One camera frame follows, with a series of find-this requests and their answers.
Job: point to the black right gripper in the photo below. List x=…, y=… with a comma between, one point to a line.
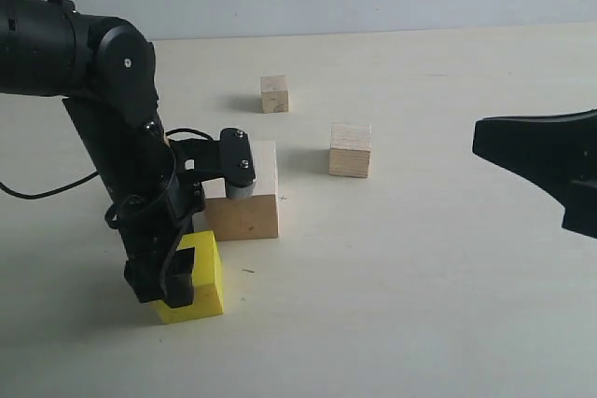
x=556, y=153

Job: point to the yellow cube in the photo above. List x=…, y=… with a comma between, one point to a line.
x=206, y=278

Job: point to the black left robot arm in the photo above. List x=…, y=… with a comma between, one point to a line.
x=103, y=69

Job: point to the small wooden cube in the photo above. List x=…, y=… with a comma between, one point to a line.
x=274, y=94

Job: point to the medium plywood cube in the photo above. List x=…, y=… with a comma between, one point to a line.
x=350, y=150

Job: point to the large light wooden cube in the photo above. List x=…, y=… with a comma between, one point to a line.
x=253, y=218

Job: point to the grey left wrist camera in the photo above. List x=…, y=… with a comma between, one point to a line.
x=237, y=164

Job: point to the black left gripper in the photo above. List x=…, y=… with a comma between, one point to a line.
x=155, y=186

